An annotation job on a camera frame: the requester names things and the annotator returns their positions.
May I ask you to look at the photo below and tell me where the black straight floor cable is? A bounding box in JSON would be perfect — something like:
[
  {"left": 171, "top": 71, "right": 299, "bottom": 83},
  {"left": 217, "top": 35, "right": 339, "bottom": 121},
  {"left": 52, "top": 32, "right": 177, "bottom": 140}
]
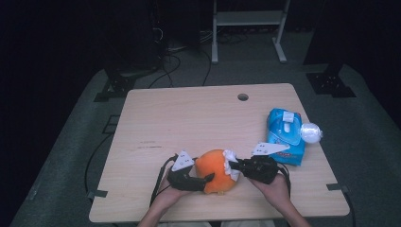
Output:
[{"left": 201, "top": 50, "right": 213, "bottom": 87}]

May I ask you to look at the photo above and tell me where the white metal stand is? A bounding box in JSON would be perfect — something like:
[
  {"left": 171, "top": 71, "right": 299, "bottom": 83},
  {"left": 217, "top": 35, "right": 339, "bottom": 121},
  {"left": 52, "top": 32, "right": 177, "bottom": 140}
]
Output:
[{"left": 211, "top": 0, "right": 292, "bottom": 65}]

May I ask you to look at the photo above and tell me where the black stand base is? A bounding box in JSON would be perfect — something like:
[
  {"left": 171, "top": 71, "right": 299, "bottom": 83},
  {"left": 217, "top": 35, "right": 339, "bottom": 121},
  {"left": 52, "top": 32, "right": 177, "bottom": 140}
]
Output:
[
  {"left": 305, "top": 62, "right": 357, "bottom": 98},
  {"left": 93, "top": 67, "right": 149, "bottom": 103}
]

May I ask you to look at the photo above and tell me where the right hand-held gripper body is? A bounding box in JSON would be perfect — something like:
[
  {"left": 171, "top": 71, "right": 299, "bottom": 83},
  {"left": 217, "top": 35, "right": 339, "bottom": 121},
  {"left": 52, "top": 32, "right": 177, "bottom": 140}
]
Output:
[{"left": 239, "top": 141, "right": 291, "bottom": 185}]

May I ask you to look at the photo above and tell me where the orange round toy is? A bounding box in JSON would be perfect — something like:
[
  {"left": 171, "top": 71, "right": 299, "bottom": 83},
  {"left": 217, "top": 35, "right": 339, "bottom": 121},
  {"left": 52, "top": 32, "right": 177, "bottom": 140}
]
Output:
[{"left": 194, "top": 148, "right": 240, "bottom": 195}]

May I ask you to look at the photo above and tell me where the person's right hand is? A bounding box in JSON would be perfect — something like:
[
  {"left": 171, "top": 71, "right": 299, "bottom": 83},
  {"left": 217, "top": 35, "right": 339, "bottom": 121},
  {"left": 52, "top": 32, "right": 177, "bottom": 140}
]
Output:
[{"left": 247, "top": 173, "right": 292, "bottom": 211}]

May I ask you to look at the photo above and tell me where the black looped floor cable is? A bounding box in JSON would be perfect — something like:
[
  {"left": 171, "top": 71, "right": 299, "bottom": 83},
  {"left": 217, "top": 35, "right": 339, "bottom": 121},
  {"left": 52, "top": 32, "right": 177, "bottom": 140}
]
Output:
[{"left": 147, "top": 53, "right": 183, "bottom": 90}]

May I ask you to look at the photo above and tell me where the hand-held gripper cable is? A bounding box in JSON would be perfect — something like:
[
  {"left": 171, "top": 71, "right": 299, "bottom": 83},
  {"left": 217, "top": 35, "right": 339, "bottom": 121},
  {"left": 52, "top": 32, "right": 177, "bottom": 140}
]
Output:
[
  {"left": 277, "top": 164, "right": 292, "bottom": 200},
  {"left": 149, "top": 153, "right": 180, "bottom": 208}
]

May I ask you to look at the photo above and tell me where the right hand-held gripper cable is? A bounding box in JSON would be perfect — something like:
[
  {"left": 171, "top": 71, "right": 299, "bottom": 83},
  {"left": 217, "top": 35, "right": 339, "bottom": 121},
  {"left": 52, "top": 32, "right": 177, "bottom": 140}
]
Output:
[{"left": 277, "top": 164, "right": 292, "bottom": 200}]

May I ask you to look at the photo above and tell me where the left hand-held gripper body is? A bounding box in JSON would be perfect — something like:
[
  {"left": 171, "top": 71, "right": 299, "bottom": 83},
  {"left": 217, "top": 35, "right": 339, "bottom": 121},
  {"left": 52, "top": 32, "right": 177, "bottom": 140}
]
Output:
[{"left": 166, "top": 149, "right": 209, "bottom": 192}]

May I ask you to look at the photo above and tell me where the grey tape strip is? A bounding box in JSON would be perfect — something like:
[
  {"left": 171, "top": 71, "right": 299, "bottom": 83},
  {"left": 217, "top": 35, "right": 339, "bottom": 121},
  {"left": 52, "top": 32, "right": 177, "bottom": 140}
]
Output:
[
  {"left": 325, "top": 183, "right": 350, "bottom": 194},
  {"left": 86, "top": 188, "right": 109, "bottom": 200}
]

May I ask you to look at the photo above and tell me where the blue wet wipes pack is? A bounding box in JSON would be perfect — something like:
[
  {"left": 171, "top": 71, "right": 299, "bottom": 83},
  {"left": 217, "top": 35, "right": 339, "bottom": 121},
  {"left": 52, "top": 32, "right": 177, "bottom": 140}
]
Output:
[{"left": 266, "top": 108, "right": 306, "bottom": 166}]

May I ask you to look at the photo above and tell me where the left hand-held gripper cable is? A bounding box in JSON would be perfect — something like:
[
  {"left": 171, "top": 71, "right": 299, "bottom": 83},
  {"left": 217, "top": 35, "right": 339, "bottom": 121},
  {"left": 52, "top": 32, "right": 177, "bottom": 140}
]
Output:
[{"left": 149, "top": 153, "right": 180, "bottom": 208}]

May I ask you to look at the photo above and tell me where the white round ball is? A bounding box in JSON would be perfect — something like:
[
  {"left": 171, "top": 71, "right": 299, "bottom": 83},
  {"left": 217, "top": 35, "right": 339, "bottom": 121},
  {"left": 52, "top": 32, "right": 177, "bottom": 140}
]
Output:
[{"left": 300, "top": 122, "right": 324, "bottom": 145}]

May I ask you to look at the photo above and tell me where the person's left hand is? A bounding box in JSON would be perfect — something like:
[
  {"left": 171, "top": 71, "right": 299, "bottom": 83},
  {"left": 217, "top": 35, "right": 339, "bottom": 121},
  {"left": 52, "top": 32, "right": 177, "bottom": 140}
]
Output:
[{"left": 155, "top": 180, "right": 194, "bottom": 208}]

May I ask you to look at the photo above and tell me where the white wet wipe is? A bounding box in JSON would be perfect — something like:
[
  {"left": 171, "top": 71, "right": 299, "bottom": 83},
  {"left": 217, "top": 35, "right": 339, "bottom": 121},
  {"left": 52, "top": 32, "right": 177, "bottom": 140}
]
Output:
[{"left": 221, "top": 148, "right": 241, "bottom": 183}]

